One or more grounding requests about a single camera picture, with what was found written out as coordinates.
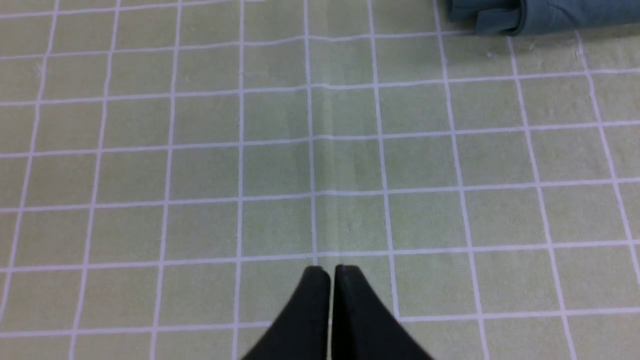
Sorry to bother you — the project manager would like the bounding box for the green long-sleeved shirt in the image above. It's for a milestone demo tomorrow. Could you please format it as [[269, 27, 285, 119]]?
[[445, 0, 640, 37]]

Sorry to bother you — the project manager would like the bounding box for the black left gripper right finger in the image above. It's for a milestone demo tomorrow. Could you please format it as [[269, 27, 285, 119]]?
[[332, 264, 433, 360]]

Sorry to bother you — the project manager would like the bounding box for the green checkered tablecloth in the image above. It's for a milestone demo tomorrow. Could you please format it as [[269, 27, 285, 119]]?
[[0, 0, 640, 360]]

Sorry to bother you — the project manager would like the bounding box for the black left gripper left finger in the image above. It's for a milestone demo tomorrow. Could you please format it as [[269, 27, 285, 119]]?
[[243, 266, 331, 360]]

